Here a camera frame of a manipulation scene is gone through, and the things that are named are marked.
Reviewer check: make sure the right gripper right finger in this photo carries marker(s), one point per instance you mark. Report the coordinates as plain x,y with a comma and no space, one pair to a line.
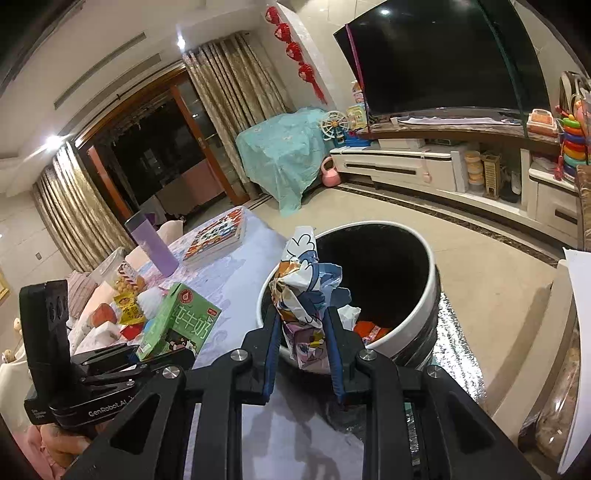
421,424

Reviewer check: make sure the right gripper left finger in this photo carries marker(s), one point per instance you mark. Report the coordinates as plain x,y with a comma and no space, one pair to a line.
188,422

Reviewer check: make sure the green milk carton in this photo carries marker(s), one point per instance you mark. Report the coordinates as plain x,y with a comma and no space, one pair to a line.
184,321

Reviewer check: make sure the cartoon print wrapper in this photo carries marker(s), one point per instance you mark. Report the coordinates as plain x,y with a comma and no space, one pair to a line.
302,288

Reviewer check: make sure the white black trash bin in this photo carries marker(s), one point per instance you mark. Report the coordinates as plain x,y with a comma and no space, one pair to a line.
391,271

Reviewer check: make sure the person's left hand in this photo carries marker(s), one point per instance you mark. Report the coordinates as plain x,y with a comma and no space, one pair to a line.
63,446

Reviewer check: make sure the small red box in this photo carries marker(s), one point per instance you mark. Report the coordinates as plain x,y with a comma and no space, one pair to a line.
130,332

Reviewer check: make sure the red apple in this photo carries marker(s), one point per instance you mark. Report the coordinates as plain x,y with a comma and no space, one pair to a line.
102,314

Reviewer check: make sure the silver foil floor mat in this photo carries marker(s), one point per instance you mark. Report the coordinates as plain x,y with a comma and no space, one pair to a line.
442,342

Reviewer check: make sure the yellow snack wrapper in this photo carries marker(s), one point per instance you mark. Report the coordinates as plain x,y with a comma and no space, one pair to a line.
130,311

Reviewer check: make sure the striped cushion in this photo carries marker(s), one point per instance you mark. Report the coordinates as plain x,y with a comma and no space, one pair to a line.
81,286

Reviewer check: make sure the clear cup of snacks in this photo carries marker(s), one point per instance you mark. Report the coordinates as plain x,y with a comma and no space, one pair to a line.
117,273

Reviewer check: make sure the floral blue tablecloth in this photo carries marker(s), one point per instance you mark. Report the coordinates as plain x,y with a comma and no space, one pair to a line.
286,438

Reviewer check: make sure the purple water bottle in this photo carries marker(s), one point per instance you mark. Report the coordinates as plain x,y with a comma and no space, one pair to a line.
152,245

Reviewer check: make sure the beige patterned curtain left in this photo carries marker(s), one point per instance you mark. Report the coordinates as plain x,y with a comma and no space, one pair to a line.
77,218

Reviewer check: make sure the beige patterned curtain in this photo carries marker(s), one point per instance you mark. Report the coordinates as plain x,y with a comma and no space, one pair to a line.
77,218
239,88

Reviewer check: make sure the stack of picture books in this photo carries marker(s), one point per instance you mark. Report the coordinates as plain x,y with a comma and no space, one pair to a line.
216,239

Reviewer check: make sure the white tv cabinet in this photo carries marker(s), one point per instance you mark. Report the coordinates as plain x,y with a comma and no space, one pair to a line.
492,169

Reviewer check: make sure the pink kettlebell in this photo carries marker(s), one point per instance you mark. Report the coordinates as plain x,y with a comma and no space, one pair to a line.
330,174

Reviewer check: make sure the teal cloth covered furniture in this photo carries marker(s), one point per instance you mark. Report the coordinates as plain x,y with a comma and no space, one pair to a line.
283,155

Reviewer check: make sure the beige patterned curtain right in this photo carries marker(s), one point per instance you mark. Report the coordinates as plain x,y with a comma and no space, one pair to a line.
239,88

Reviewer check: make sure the toy ferris wheel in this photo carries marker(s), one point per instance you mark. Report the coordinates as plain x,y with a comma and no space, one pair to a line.
334,126

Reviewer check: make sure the red hanging lantern decoration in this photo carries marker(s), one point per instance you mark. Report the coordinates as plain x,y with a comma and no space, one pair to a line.
293,50

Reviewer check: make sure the black flat television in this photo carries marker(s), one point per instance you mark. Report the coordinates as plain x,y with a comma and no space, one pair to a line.
415,56

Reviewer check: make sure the rainbow stacking ring toy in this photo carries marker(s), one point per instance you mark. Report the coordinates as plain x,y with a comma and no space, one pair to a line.
574,142

